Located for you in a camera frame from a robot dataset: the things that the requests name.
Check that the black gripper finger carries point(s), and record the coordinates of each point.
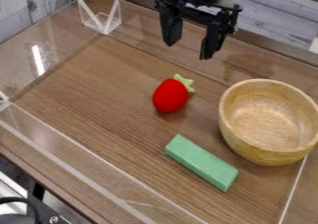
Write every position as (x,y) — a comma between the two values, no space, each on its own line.
(172,23)
(214,38)

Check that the clear acrylic corner bracket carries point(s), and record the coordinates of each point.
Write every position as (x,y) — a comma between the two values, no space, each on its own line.
(101,22)

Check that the red plush strawberry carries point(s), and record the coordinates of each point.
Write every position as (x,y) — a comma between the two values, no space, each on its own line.
(173,93)

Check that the light wooden bowl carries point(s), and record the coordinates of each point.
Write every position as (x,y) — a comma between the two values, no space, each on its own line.
(269,121)

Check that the green rectangular block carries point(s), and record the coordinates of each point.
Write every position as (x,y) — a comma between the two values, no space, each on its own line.
(202,162)

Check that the clear acrylic tray wall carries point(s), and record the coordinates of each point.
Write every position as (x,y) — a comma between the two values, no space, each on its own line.
(111,178)

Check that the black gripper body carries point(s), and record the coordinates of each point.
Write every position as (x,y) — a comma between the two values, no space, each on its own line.
(202,11)

